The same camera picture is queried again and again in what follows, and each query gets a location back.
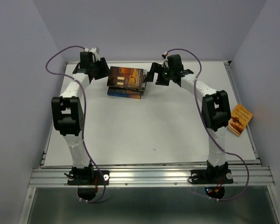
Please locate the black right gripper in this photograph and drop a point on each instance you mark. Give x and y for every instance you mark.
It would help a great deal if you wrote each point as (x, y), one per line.
(156, 68)

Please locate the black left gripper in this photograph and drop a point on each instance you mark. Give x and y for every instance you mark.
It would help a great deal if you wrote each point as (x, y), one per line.
(105, 70)

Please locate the dark brown book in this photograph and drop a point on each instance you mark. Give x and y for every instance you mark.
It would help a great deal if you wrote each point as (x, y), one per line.
(127, 78)

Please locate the blue sunset cover book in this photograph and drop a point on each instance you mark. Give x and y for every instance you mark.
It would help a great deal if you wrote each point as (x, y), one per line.
(129, 94)

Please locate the orange yellow book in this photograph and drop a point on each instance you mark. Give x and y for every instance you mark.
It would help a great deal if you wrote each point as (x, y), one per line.
(240, 117)

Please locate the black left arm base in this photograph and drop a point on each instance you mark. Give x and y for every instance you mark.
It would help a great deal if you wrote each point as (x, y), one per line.
(87, 176)

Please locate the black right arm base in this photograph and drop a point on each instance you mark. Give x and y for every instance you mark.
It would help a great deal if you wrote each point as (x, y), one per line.
(211, 175)

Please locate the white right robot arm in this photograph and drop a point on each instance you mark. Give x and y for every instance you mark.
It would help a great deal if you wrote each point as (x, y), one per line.
(215, 111)

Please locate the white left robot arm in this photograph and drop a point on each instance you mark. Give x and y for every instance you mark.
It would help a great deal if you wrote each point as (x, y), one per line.
(68, 113)

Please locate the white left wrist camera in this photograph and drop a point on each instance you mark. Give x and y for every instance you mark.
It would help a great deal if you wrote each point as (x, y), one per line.
(94, 51)

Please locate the aluminium front rail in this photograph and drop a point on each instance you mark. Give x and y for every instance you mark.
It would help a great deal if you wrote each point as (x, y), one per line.
(142, 176)

